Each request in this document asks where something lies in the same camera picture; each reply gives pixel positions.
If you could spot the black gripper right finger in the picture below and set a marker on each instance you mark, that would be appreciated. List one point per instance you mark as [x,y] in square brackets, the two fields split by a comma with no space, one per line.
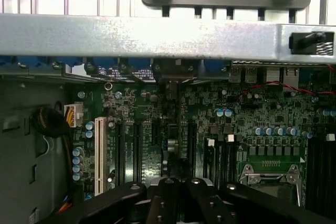
[249,205]

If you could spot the black expansion slot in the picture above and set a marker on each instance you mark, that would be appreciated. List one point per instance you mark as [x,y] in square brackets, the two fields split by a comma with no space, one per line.
[191,148]
[138,150]
[121,150]

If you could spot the grey power supply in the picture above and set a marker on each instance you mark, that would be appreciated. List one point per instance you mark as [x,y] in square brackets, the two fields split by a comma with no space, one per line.
[26,155]

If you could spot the metal rear ports row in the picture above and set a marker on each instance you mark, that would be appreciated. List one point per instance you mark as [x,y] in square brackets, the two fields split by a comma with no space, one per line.
[262,77]

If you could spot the white expansion slot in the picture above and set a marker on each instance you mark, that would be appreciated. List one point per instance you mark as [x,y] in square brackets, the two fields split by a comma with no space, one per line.
[100,155]

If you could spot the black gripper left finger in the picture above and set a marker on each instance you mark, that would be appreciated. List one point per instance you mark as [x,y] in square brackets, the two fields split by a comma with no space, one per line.
[113,205]

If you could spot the green motherboard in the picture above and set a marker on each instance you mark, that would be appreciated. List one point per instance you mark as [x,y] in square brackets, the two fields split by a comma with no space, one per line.
[262,108]

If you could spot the black open PC case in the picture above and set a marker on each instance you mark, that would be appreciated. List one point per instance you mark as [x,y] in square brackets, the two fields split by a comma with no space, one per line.
[131,37]

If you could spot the metal CPU socket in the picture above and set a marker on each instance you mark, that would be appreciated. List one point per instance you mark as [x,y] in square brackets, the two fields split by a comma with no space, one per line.
[267,179]

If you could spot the black RAM slot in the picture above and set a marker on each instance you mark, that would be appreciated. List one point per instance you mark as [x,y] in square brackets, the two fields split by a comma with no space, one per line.
[209,163]
[321,169]
[218,161]
[312,169]
[331,169]
[227,161]
[235,161]

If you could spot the white power connector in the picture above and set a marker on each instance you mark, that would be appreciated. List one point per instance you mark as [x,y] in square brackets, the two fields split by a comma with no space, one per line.
[73,115]

